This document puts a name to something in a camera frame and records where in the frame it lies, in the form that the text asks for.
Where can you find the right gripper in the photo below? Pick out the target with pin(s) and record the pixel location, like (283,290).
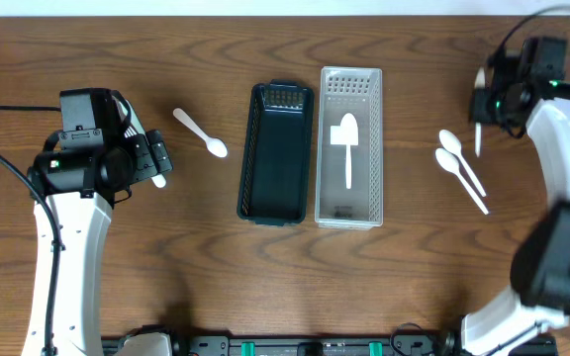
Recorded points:
(480,110)

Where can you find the white spoon crossing sideways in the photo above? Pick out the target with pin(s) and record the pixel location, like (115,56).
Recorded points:
(348,120)

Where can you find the white label in clear basket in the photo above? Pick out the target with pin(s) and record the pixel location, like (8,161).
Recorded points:
(337,136)

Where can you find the white plastic fork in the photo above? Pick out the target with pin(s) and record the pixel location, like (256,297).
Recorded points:
(126,109)
(159,181)

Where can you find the white plastic spoon left side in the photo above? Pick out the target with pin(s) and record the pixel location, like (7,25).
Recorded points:
(214,145)

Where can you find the white plastic fork upper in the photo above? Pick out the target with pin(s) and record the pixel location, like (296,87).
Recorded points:
(126,109)

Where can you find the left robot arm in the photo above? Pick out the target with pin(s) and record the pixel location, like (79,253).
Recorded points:
(78,177)

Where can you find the clear plastic basket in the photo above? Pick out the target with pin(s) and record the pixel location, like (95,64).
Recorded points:
(358,91)

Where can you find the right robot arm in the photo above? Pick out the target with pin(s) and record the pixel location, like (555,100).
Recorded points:
(538,296)

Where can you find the white plastic fork middle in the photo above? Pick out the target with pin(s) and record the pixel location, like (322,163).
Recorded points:
(159,181)

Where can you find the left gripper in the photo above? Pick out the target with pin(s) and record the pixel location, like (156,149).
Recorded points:
(147,158)

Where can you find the black plastic basket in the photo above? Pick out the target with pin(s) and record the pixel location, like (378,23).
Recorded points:
(274,176)

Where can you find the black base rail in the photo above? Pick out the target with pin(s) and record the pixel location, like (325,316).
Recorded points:
(408,344)

